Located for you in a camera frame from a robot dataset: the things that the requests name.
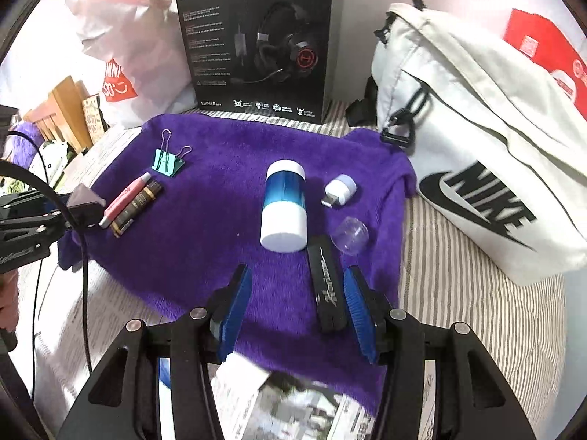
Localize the purple towel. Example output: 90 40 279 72
57 114 418 415

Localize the dark brown gold tube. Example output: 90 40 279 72
110 181 165 239

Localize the black rectangular lighter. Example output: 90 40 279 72
306 234 349 334

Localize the white power strip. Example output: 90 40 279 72
39 140 69 179

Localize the clear plastic cap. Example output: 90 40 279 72
331 217 370 256

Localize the blue and white cylinder bottle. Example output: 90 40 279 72
260 159 308 253

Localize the red cardboard box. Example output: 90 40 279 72
502 8 587 122

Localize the black headphone box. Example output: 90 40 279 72
174 0 335 124

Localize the person's left hand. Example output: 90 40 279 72
0 271 20 333

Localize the newspaper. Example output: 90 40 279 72
158 353 436 440

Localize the purple plush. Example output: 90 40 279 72
11 121 42 166

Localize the blue roll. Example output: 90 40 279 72
158 357 172 397

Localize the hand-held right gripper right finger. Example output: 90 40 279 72
343 266 537 440

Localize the black cable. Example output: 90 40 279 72
0 159 95 372

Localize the small printed sign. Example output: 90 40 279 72
81 94 110 145

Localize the white sling bag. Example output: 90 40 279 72
346 0 587 285

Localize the pink tube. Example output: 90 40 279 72
98 173 152 229

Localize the white plastic bag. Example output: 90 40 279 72
64 0 198 129

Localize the green binder clip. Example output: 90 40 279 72
151 129 193 177

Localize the small white plug-in light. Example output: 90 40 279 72
320 174 357 209

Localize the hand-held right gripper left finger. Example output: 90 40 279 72
55 263 254 440

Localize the wooden furniture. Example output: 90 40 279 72
23 76 92 154

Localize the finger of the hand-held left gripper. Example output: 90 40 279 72
0 183 107 241

